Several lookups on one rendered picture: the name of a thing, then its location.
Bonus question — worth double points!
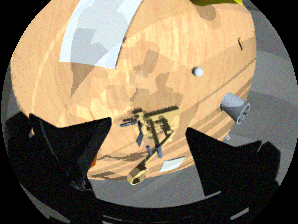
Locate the grey ball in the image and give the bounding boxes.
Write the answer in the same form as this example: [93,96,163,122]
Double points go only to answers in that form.
[193,67,202,77]

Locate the grey cylindrical cup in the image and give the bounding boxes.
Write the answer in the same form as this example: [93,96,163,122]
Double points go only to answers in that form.
[221,92,250,124]

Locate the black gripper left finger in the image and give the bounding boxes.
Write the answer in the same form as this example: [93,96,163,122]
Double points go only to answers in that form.
[29,113,112,188]

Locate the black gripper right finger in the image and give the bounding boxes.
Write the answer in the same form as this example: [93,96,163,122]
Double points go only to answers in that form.
[185,128,262,196]

